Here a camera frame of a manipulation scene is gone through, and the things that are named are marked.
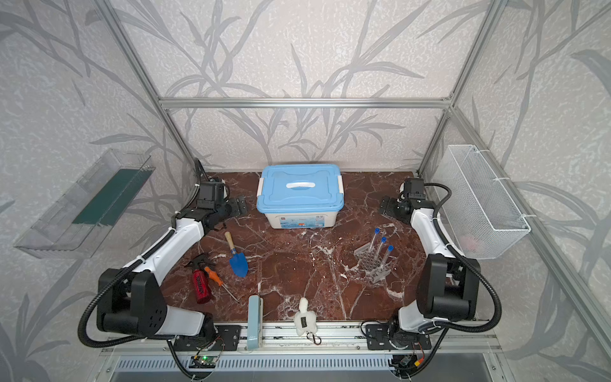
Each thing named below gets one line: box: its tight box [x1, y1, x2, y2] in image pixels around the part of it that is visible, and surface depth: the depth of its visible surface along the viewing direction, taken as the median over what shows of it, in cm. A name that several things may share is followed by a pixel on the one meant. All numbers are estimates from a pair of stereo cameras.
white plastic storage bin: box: [256, 163, 345, 230], surface depth 93 cm
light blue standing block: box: [246, 294, 264, 351], surface depth 74 cm
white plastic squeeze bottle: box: [293, 296, 318, 336], surface depth 76 cm
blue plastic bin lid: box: [256, 163, 346, 214], surface depth 93 cm
